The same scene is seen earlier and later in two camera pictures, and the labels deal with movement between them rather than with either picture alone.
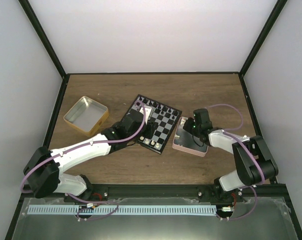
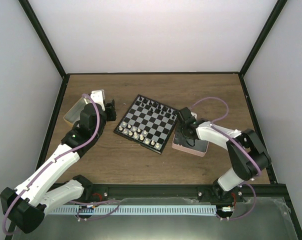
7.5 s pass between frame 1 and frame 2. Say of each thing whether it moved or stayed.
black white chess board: stayed
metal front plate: stayed
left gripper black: moved
